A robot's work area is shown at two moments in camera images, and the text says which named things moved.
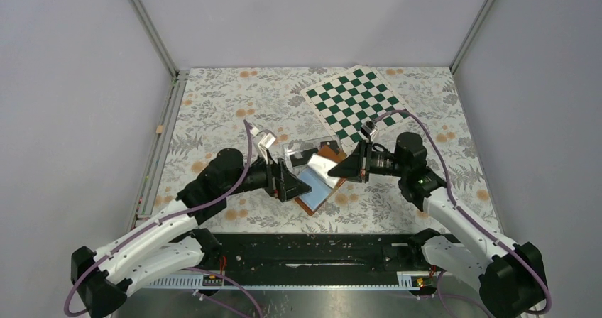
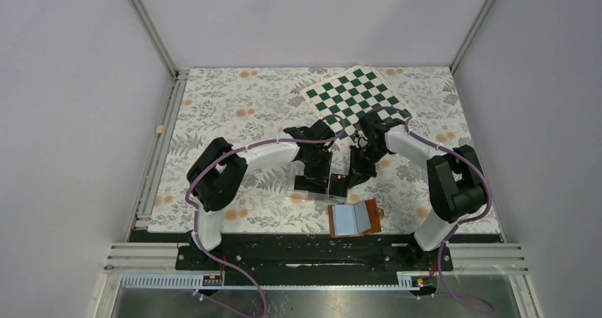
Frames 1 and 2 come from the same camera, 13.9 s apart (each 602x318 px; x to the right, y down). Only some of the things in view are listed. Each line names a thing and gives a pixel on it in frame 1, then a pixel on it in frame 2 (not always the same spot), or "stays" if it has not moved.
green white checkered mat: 347,101 stays
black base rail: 249,254 stays
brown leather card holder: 322,172 -> 354,219
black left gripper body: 276,182 -> 318,165
